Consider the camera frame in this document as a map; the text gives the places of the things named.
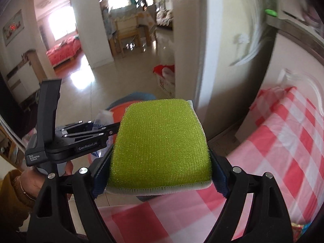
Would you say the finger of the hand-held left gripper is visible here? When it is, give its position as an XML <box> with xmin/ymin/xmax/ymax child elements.
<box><xmin>57</xmin><ymin>120</ymin><xmax>95</xmax><ymax>133</ymax></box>
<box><xmin>62</xmin><ymin>122</ymin><xmax>121</xmax><ymax>141</ymax></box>

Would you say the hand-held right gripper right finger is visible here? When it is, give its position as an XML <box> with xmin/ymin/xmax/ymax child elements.
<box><xmin>202</xmin><ymin>149</ymin><xmax>293</xmax><ymax>243</ymax></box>

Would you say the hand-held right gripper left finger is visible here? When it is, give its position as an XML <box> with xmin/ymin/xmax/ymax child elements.
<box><xmin>28</xmin><ymin>147</ymin><xmax>114</xmax><ymax>243</ymax></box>

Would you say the clear plastic bag blue print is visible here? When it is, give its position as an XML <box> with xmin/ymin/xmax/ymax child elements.
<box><xmin>92</xmin><ymin>109</ymin><xmax>115</xmax><ymax>161</ymax></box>

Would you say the orange bin with blue rim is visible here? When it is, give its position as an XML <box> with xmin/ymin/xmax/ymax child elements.
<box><xmin>87</xmin><ymin>92</ymin><xmax>157</xmax><ymax>167</ymax></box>

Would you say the green scrub sponge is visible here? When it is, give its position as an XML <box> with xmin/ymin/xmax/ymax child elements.
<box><xmin>105</xmin><ymin>98</ymin><xmax>212</xmax><ymax>196</ymax></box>

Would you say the person's left forearm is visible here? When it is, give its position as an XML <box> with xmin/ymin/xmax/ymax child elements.
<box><xmin>0</xmin><ymin>169</ymin><xmax>36</xmax><ymax>233</ymax></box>

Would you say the person's left hand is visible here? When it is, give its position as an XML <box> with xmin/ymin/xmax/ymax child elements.
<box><xmin>20</xmin><ymin>162</ymin><xmax>74</xmax><ymax>200</ymax></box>

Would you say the white low cabinet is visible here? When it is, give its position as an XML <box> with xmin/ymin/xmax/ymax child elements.
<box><xmin>6</xmin><ymin>49</ymin><xmax>42</xmax><ymax>108</ymax></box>

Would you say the red bed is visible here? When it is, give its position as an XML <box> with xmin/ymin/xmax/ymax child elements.
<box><xmin>46</xmin><ymin>36</ymin><xmax>82</xmax><ymax>68</ymax></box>

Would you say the white plastic basket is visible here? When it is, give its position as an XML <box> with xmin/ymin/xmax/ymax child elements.
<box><xmin>158</xmin><ymin>75</ymin><xmax>176</xmax><ymax>97</ymax></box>

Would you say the red cloth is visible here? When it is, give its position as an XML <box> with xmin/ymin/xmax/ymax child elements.
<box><xmin>153</xmin><ymin>64</ymin><xmax>175</xmax><ymax>78</ymax></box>

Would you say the wooden table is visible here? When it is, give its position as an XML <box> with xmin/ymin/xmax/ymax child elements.
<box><xmin>109</xmin><ymin>15</ymin><xmax>155</xmax><ymax>57</ymax></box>

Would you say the frosted glass sliding door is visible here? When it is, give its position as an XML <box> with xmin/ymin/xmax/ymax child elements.
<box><xmin>196</xmin><ymin>0</ymin><xmax>279</xmax><ymax>142</ymax></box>

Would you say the patterned sofa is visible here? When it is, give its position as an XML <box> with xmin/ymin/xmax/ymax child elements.
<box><xmin>155</xmin><ymin>10</ymin><xmax>174</xmax><ymax>27</ymax></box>

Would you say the white cabinet door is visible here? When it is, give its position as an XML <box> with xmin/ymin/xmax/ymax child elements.
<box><xmin>235</xmin><ymin>34</ymin><xmax>324</xmax><ymax>142</ymax></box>

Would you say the grey kitchen countertop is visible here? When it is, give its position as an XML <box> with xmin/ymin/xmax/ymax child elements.
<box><xmin>266</xmin><ymin>10</ymin><xmax>324</xmax><ymax>64</ymax></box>

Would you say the thin bracelet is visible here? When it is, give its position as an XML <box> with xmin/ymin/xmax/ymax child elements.
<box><xmin>18</xmin><ymin>177</ymin><xmax>36</xmax><ymax>201</ymax></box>

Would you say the framed wall picture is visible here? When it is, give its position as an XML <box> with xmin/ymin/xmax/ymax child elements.
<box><xmin>2</xmin><ymin>9</ymin><xmax>23</xmax><ymax>47</ymax></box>

